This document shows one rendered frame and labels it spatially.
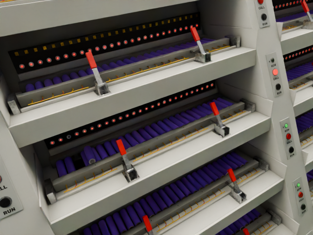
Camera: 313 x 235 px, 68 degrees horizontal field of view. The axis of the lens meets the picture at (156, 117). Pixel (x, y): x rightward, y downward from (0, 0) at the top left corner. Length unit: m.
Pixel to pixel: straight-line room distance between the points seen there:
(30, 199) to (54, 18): 0.34
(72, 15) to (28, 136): 0.24
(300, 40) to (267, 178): 0.43
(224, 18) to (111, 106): 0.45
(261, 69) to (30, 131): 0.58
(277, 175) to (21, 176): 0.68
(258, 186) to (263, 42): 0.41
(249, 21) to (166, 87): 0.30
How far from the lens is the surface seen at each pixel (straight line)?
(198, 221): 0.67
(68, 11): 0.51
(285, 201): 0.86
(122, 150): 0.52
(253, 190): 0.75
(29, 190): 0.49
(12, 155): 0.48
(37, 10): 0.50
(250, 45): 0.71
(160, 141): 0.59
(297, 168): 0.84
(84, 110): 0.47
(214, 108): 0.62
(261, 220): 0.89
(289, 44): 0.81
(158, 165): 0.55
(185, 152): 0.57
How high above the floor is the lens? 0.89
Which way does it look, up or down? 10 degrees down
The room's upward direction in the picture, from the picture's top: 17 degrees counter-clockwise
